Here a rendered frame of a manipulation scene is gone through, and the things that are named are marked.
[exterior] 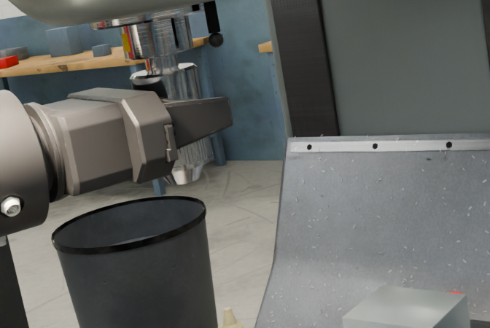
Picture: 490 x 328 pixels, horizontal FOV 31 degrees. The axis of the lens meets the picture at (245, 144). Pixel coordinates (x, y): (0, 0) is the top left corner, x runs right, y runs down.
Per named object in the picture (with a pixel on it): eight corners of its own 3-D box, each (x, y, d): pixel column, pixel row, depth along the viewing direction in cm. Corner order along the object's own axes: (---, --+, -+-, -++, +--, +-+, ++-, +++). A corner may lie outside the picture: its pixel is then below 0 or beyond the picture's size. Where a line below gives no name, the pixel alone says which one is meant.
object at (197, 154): (168, 176, 58) (152, 92, 57) (135, 169, 62) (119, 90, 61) (226, 157, 60) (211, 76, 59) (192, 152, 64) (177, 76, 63)
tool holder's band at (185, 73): (152, 92, 57) (149, 76, 57) (119, 90, 61) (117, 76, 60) (211, 76, 59) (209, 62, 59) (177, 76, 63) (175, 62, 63)
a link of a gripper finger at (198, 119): (230, 133, 60) (151, 154, 57) (222, 87, 60) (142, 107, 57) (242, 134, 59) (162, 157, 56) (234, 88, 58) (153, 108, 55)
